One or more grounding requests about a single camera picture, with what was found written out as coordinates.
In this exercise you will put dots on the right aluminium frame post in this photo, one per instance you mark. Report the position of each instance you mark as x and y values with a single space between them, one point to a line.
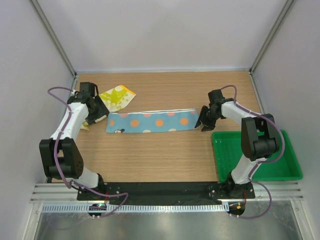
280 19

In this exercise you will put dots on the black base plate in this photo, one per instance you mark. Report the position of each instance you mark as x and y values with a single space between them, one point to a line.
173 193

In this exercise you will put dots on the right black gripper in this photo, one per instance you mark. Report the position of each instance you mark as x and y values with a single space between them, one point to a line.
202 115

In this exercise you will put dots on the blue polka dot towel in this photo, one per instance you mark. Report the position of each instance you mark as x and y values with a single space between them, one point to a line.
160 121

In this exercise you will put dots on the yellow green printed towel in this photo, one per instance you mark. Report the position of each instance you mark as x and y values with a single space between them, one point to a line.
115 99

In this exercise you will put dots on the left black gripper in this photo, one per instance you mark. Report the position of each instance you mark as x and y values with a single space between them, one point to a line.
102 111

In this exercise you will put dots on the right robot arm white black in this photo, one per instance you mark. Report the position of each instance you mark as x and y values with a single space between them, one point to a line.
259 138

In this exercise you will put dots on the perforated metal cable rail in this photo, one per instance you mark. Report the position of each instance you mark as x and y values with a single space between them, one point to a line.
100 209

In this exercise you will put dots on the left aluminium frame post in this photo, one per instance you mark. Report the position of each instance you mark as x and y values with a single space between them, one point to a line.
52 35

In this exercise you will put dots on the aluminium frame post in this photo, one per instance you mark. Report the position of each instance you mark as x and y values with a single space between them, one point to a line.
280 19
52 35

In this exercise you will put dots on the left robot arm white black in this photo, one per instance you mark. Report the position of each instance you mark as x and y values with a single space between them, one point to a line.
61 158

